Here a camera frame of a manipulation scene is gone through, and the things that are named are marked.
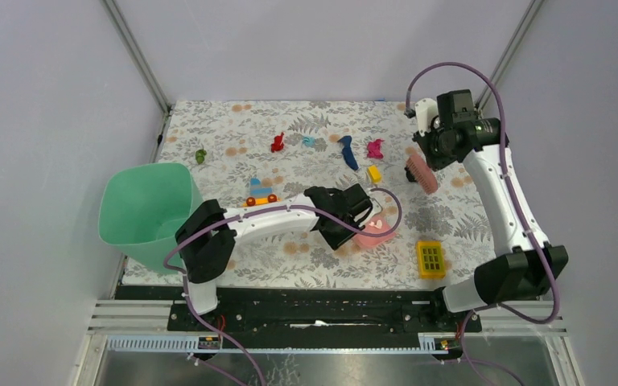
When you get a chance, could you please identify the pink dustpan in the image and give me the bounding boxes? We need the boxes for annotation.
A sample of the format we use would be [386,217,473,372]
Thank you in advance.
[353,215,397,249]

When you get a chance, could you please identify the pink brush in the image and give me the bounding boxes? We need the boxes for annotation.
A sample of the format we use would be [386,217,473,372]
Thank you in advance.
[405,154,439,195]

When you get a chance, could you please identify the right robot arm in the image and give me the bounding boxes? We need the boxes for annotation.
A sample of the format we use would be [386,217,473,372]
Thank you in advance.
[406,90,569,331]

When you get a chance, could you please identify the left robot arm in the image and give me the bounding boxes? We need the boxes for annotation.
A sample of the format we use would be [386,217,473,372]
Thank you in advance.
[175,184,382,331]

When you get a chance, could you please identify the small yellow block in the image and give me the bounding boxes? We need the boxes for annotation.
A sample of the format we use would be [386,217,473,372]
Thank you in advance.
[366,166,382,184]

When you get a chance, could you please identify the yellow grid block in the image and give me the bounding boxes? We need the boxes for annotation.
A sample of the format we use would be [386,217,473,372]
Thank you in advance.
[415,240,446,280]

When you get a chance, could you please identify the toy block car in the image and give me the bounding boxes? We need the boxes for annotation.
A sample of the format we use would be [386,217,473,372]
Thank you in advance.
[243,178,280,207]

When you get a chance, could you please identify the red paper scrap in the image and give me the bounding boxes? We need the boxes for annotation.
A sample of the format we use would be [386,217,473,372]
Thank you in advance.
[270,132,284,153]

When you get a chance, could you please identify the green paper scrap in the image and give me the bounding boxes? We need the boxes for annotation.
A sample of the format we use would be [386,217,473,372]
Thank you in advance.
[195,149,207,165]

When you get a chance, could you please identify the green trash bin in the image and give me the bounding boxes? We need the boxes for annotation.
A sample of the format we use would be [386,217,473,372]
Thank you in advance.
[98,162,203,274]

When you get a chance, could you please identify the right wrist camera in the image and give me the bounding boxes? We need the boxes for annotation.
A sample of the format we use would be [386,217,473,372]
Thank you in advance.
[405,97,439,136]

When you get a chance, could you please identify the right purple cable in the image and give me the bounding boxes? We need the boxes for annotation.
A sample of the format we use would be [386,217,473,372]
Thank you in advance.
[405,62,562,386]

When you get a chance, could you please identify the purple cable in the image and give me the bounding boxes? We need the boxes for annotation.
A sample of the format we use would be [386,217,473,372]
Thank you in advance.
[162,187,403,386]
[405,62,562,386]

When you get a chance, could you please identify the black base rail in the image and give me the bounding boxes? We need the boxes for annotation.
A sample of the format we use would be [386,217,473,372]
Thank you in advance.
[167,288,464,351]

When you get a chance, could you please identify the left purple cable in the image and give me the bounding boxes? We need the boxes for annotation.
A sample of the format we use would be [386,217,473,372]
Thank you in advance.
[162,187,403,386]

